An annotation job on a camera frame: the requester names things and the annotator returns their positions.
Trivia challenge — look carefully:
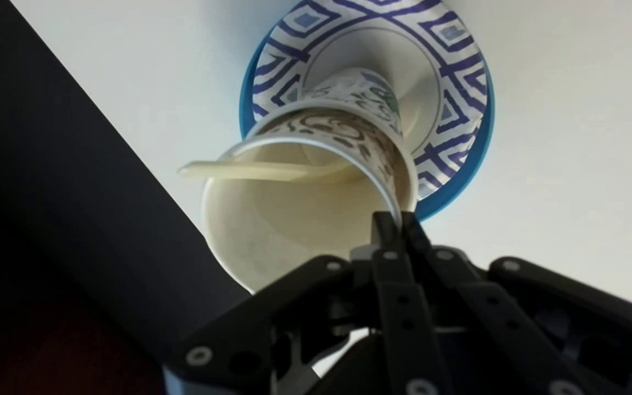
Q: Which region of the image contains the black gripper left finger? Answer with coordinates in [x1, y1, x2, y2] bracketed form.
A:
[165, 211, 449, 395]

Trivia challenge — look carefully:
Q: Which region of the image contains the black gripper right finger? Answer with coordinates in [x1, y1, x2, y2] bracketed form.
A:
[398, 217, 632, 395]

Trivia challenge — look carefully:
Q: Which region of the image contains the white patterned paper cup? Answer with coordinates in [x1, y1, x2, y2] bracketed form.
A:
[313, 66, 403, 133]
[200, 99, 421, 295]

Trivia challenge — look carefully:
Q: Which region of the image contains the blue patterned paper plate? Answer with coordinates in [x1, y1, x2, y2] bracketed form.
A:
[236, 0, 495, 224]

